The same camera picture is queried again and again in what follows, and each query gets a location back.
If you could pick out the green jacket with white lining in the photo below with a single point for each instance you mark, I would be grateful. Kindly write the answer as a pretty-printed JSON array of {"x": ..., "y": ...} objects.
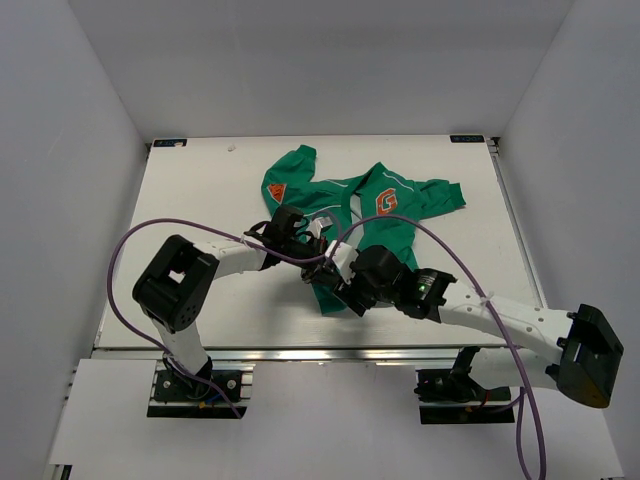
[{"x": 384, "y": 195}]

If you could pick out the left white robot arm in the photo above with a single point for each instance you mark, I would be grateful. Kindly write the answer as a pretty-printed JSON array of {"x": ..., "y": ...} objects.
[{"x": 173, "y": 288}]

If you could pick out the aluminium table front rail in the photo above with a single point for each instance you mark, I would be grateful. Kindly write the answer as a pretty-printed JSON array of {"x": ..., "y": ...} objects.
[{"x": 290, "y": 354}]

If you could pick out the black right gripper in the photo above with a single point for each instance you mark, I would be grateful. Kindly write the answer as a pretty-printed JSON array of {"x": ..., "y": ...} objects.
[{"x": 348, "y": 297}]

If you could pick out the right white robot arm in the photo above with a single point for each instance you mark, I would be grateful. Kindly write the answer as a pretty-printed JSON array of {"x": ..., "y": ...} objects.
[{"x": 576, "y": 353}]

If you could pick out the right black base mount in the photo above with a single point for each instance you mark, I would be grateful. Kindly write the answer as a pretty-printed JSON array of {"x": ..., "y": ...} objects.
[{"x": 448, "y": 396}]

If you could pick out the right blue table label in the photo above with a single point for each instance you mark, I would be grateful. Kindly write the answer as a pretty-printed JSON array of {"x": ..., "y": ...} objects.
[{"x": 466, "y": 138}]

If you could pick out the blue table label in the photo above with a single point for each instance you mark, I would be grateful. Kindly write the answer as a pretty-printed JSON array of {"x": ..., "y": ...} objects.
[
  {"x": 169, "y": 143},
  {"x": 466, "y": 138}
]

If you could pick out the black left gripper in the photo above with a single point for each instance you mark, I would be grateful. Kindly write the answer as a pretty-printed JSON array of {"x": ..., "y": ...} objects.
[{"x": 319, "y": 274}]

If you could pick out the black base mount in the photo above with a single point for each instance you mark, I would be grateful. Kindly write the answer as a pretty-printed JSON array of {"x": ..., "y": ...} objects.
[
  {"x": 448, "y": 396},
  {"x": 172, "y": 397}
]

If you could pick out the left blue table label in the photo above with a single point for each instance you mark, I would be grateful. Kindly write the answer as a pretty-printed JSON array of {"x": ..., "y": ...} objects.
[{"x": 169, "y": 143}]

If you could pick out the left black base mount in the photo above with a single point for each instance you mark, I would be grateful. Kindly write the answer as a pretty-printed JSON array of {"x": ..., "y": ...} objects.
[{"x": 172, "y": 397}]

